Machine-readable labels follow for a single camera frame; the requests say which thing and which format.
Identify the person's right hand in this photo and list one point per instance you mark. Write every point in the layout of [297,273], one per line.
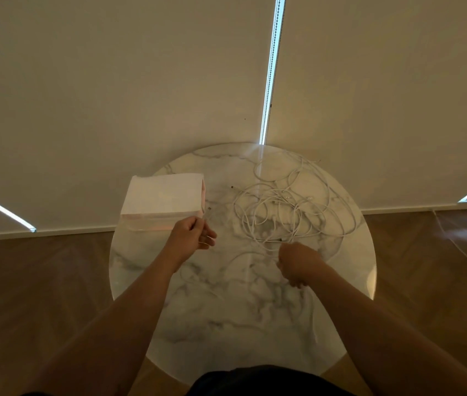
[301,265]

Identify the person's left hand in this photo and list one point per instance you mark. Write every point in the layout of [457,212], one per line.
[188,239]

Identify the white pink box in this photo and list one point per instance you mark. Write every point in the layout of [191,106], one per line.
[161,195]

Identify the person's left forearm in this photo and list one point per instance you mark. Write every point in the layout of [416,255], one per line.
[114,338]

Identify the person's right forearm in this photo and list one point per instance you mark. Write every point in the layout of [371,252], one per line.
[390,346]

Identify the round marble table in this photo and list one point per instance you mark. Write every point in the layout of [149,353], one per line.
[237,325]

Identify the black shorts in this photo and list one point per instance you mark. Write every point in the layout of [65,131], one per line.
[266,383]

